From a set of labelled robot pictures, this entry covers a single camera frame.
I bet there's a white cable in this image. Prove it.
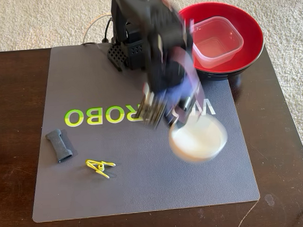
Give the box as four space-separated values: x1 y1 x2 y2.
81 12 113 44

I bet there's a red and black bowl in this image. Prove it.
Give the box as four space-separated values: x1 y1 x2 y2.
177 0 266 82

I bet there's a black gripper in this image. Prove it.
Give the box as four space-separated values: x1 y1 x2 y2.
164 82 209 131

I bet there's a clear square plastic container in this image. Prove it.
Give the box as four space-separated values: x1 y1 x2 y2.
189 15 246 70

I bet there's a yellow wire clip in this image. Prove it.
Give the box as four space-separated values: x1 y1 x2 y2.
85 157 117 180

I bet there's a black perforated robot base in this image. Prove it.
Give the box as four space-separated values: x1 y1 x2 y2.
106 40 150 72

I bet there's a black power cable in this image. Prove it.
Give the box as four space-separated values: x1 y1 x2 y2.
100 18 114 44

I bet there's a small white ceramic bowl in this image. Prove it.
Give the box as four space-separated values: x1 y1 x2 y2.
166 113 230 165

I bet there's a grey printed handle piece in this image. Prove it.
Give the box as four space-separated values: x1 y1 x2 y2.
45 128 74 164

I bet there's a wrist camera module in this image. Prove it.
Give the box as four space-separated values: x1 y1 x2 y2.
140 81 169 130

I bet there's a grey WOWROBO mat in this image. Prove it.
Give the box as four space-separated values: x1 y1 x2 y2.
23 35 261 223

